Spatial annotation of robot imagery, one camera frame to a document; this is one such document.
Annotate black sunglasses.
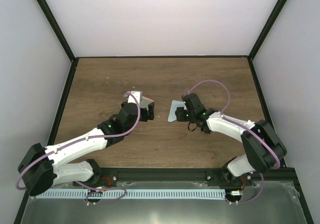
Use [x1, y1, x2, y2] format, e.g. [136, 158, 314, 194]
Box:
[187, 121, 203, 132]

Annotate light blue cleaning cloth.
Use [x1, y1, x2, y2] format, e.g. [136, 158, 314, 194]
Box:
[167, 100, 185, 122]

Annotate pink glasses case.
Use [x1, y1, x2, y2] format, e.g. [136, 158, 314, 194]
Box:
[139, 96, 154, 109]

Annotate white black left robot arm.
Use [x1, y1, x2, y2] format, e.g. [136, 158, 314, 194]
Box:
[17, 98, 155, 196]

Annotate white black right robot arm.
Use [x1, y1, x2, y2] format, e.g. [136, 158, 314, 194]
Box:
[168, 93, 287, 185]

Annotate metal front tray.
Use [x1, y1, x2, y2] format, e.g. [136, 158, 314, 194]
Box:
[21, 181, 307, 223]

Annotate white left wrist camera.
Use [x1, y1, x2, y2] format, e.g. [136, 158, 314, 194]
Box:
[123, 91, 142, 106]

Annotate black right table rail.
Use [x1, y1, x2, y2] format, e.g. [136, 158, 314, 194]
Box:
[247, 57, 287, 168]

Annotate black table rail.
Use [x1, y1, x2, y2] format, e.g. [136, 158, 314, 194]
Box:
[46, 58, 79, 147]
[247, 57, 287, 168]

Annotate black left table rail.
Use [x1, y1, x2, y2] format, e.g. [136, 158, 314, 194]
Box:
[46, 58, 79, 147]

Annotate black front mounting rail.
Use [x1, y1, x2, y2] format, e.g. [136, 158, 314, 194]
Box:
[29, 167, 297, 187]

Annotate light blue slotted cable duct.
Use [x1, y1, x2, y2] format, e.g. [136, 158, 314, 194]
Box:
[36, 189, 226, 200]

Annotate black left frame post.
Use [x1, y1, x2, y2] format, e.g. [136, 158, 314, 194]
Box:
[36, 0, 76, 62]

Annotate black frame post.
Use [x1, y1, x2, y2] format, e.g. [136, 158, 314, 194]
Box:
[248, 0, 288, 61]
[36, 0, 76, 62]

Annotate black right frame post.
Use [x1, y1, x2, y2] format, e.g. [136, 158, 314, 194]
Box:
[248, 0, 288, 61]

